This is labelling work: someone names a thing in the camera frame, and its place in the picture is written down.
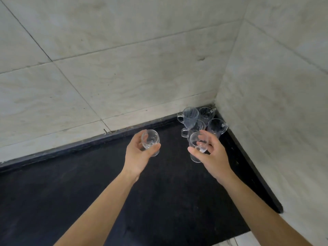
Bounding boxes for person's right hand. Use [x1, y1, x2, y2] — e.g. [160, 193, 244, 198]
[188, 129, 234, 185]

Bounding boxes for person's left hand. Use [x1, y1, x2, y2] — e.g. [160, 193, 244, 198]
[122, 129, 161, 182]

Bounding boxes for clear stemmed glass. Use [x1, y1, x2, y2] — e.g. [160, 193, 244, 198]
[189, 131, 209, 163]

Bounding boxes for small round clear glass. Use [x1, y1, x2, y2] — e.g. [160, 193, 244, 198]
[141, 129, 160, 157]

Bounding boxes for person's left forearm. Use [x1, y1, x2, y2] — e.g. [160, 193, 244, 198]
[53, 171, 139, 246]

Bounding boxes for person's right forearm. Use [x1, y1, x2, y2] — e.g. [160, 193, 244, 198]
[217, 172, 313, 246]

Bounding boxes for ribbed clear glass mug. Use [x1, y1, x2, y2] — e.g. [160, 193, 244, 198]
[177, 107, 199, 129]

